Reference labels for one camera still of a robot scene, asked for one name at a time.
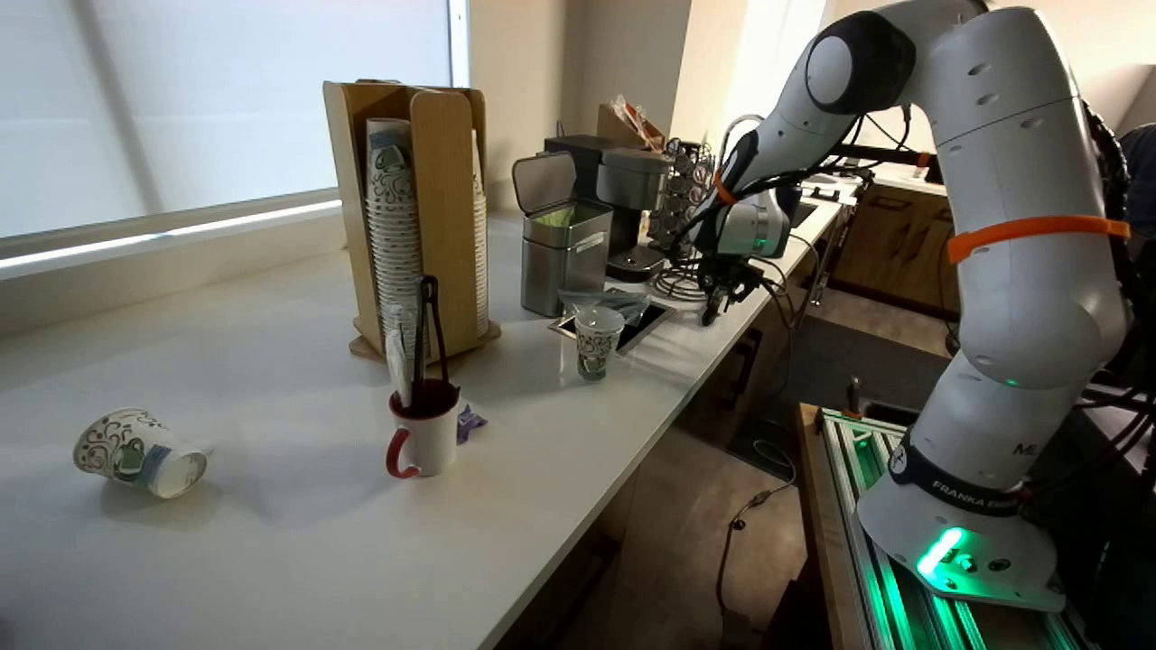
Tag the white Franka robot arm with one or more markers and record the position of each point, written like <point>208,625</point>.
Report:
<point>1035,301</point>

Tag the stack of patterned paper cups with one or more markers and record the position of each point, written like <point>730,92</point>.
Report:
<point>394,239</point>

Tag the wooden coffee cup holder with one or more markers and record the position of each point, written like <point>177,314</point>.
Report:
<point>446,218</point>

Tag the patterned paper cup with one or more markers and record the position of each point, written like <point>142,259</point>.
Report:
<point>128,444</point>
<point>597,343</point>

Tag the grey coffee machine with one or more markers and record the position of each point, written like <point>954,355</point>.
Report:
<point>635,182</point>

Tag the small purple wrapper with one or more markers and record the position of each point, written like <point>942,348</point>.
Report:
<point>471,425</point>

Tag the wooden box with packets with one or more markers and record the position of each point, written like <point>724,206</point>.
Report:
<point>620,127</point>

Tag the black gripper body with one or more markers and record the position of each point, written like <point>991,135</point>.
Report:
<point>730,264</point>

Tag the black tongs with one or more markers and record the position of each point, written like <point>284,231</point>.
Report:
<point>425,294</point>

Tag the brown wooden cabinet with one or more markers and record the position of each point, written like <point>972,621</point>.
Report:
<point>890,248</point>

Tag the window with white blinds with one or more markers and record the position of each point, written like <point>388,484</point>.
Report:
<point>239,95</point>

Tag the aluminium robot base table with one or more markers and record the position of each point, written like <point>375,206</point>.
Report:
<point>843,518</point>

